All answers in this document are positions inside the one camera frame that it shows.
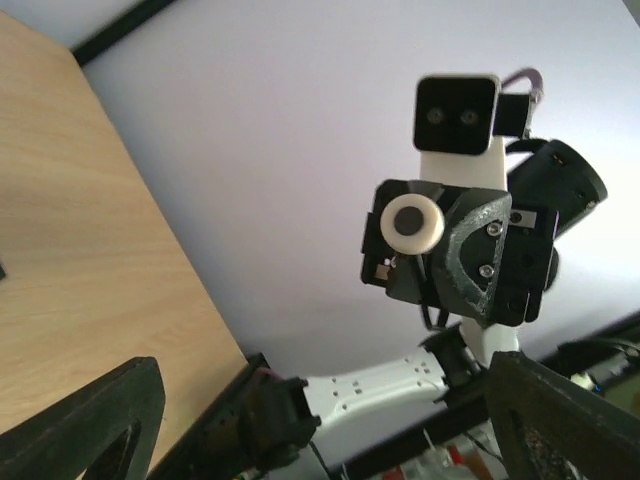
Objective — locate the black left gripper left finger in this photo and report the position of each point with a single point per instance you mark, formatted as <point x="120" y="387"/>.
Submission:
<point x="106" y="430"/>

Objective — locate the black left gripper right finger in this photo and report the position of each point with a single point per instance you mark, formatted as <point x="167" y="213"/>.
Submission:
<point x="545" y="425"/>

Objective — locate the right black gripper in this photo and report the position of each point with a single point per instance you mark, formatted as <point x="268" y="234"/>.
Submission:
<point x="492" y="261"/>

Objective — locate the white chess piece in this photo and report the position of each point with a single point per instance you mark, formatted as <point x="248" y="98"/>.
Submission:
<point x="412" y="224"/>

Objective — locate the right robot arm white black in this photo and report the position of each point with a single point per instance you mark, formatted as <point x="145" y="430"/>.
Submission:
<point x="451" y="365"/>

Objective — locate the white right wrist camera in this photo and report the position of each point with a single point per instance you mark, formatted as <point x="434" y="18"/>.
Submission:
<point x="461" y="122"/>

